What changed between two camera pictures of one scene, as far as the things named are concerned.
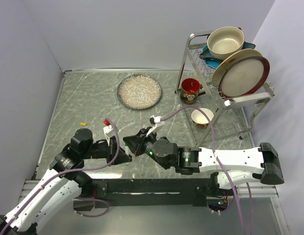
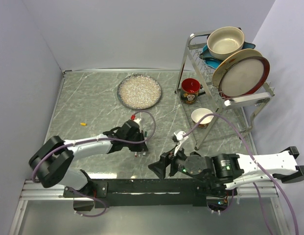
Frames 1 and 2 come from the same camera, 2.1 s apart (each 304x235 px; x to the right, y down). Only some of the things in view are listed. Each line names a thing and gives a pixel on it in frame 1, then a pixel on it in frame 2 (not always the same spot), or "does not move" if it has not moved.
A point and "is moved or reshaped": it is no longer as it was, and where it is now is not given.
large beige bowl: (222, 42) does not move
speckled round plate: (139, 92) does not move
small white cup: (199, 119) does not move
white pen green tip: (127, 152) is moved or reshaped
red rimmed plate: (244, 77) does not move
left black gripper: (110, 150) -> (141, 147)
